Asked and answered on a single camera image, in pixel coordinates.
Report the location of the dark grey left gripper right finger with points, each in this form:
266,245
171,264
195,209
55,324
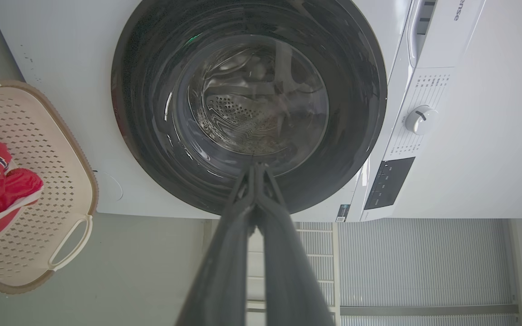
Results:
288,280

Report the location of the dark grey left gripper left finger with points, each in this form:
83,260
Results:
224,271

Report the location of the grey round washer door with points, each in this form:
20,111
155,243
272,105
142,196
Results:
152,90

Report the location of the white front-load washing machine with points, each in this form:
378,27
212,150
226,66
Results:
61,45

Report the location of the small dark label sticker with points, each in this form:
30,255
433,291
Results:
342,213

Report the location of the black washer display panel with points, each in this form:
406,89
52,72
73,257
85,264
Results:
388,183

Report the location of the round white filter cover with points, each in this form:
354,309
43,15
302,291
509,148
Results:
109,185

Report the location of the steel perforated washer drum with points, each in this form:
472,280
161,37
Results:
243,117

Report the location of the white round program dial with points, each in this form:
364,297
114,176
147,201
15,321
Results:
421,119

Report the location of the beige perforated laundry basket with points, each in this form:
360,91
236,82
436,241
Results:
48,154

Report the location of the white detergent drawer with logo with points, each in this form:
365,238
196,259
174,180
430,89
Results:
447,31

